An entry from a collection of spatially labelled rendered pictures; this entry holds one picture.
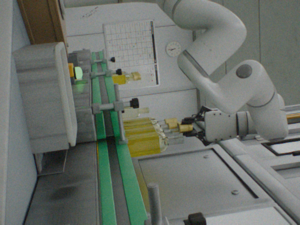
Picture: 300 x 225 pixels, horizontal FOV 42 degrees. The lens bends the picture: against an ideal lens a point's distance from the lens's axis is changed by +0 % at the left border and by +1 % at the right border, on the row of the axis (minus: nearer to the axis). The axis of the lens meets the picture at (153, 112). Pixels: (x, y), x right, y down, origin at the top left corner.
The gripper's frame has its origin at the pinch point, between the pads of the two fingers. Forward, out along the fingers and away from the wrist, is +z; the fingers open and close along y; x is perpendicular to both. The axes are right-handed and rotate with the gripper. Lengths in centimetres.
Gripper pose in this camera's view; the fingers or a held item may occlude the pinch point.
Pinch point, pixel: (188, 127)
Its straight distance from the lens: 126.4
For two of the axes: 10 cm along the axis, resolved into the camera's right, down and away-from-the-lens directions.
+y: -1.0, -9.7, -2.4
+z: -9.9, 0.7, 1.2
